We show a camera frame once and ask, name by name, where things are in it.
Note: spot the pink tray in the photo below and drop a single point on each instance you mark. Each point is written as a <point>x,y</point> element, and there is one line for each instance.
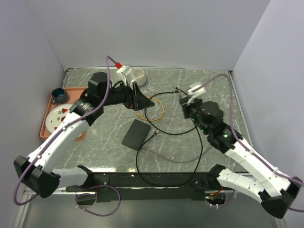
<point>74,93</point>

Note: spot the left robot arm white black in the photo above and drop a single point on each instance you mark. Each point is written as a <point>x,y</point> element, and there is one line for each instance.
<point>37,170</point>

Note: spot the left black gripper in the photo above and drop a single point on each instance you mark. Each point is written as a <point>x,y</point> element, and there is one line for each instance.
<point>143,102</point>

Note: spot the white watermelon pattern plate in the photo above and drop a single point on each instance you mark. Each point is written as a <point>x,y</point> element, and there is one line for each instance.
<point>56,116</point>

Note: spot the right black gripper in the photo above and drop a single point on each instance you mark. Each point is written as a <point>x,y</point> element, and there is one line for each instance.
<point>186,108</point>

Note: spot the white ceramic mug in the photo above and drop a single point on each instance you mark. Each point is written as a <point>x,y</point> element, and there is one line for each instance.
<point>138,75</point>

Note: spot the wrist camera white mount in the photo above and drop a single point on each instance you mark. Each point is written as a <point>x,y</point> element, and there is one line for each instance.
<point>194,92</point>
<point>123,71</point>

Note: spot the dark blue cup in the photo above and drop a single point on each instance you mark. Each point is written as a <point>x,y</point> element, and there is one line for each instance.
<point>59,96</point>

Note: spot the black network switch box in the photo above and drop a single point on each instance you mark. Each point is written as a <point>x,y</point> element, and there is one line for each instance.
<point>136,134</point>

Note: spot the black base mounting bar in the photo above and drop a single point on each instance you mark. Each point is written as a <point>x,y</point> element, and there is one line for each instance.
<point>150,186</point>

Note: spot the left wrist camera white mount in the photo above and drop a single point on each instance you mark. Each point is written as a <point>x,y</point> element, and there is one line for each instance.
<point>123,71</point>

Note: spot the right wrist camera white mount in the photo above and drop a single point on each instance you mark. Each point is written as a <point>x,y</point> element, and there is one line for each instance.
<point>194,92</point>

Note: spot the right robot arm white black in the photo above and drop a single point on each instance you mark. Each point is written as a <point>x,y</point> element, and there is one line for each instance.
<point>273,189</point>

